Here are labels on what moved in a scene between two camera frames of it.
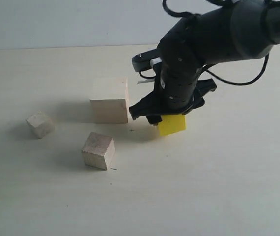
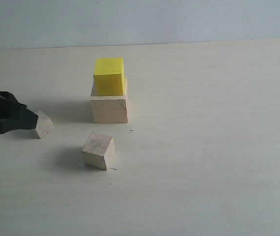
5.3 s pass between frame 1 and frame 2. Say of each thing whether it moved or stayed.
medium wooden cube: stayed
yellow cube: moved
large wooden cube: stayed
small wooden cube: stayed
